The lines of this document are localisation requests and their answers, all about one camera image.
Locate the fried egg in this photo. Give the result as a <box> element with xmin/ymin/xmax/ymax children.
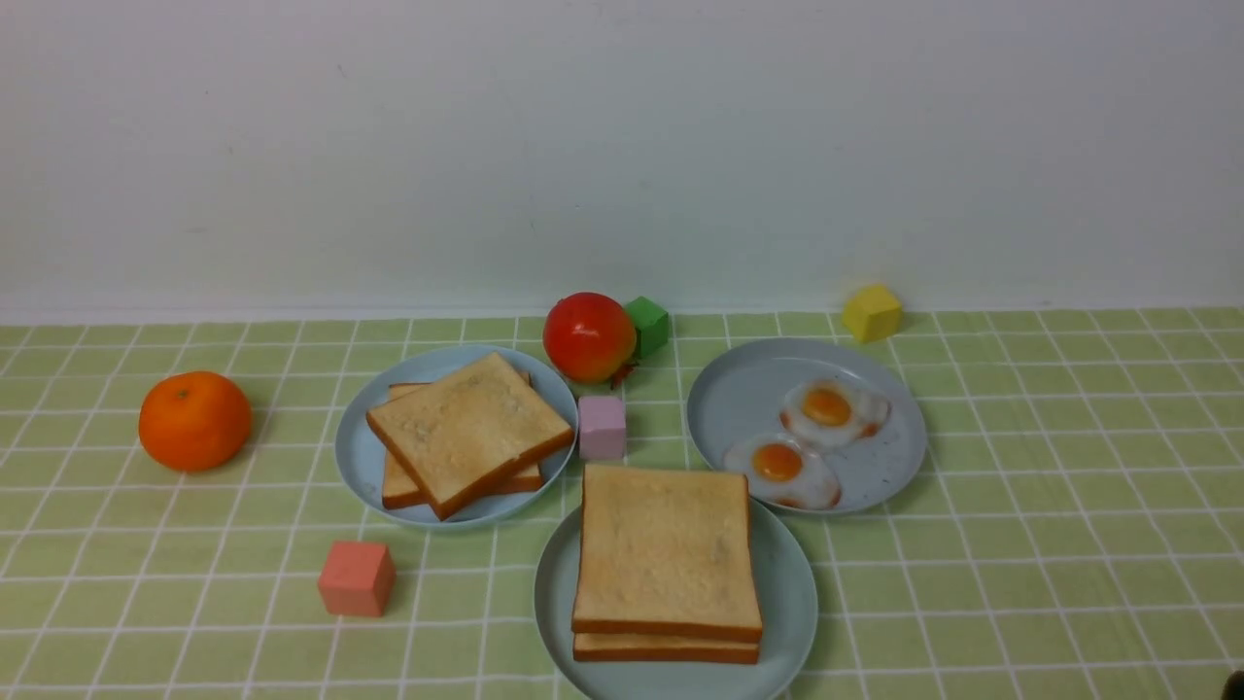
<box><xmin>778</xmin><ymin>378</ymin><xmax>889</xmax><ymax>451</ymax></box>
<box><xmin>722</xmin><ymin>433</ymin><xmax>843</xmax><ymax>510</ymax></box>

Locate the rear fried egg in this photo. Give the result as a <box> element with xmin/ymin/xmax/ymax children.
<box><xmin>778</xmin><ymin>378</ymin><xmax>889</xmax><ymax>451</ymax></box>

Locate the blue egg plate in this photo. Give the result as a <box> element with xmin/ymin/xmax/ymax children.
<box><xmin>685</xmin><ymin>337</ymin><xmax>928</xmax><ymax>515</ymax></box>

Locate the yellow wooden cube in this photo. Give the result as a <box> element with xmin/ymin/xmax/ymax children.
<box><xmin>843</xmin><ymin>283</ymin><xmax>904</xmax><ymax>344</ymax></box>

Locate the front fried egg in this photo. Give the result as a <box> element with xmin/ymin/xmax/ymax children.
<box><xmin>722</xmin><ymin>433</ymin><xmax>843</xmax><ymax>510</ymax></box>

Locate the orange mandarin fruit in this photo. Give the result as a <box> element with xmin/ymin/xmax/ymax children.
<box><xmin>137</xmin><ymin>371</ymin><xmax>253</xmax><ymax>472</ymax></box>

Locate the green wooden cube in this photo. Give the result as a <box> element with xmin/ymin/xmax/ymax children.
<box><xmin>624</xmin><ymin>296</ymin><xmax>672</xmax><ymax>362</ymax></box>

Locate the teal empty front plate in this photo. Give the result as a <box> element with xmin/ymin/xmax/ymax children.
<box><xmin>532</xmin><ymin>504</ymin><xmax>820</xmax><ymax>699</ymax></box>

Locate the pink wooden cube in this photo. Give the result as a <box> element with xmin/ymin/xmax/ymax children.
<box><xmin>578</xmin><ymin>395</ymin><xmax>628</xmax><ymax>463</ymax></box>

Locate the blue bread plate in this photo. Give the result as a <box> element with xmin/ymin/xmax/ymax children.
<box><xmin>333</xmin><ymin>344</ymin><xmax>578</xmax><ymax>532</ymax></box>

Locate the toast slice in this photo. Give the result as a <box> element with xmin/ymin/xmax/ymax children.
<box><xmin>572</xmin><ymin>633</ymin><xmax>761</xmax><ymax>665</ymax></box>
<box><xmin>382</xmin><ymin>382</ymin><xmax>545</xmax><ymax>510</ymax></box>
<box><xmin>364</xmin><ymin>351</ymin><xmax>572</xmax><ymax>521</ymax></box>
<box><xmin>571</xmin><ymin>464</ymin><xmax>764</xmax><ymax>647</ymax></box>

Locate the salmon red wooden cube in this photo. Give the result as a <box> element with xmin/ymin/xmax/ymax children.
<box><xmin>317</xmin><ymin>540</ymin><xmax>397</xmax><ymax>617</ymax></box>

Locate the red pomegranate fruit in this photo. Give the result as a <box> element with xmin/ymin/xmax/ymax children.
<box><xmin>542</xmin><ymin>292</ymin><xmax>639</xmax><ymax>389</ymax></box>

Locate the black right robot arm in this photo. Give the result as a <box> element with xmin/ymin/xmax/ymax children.
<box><xmin>1219</xmin><ymin>670</ymin><xmax>1244</xmax><ymax>700</ymax></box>

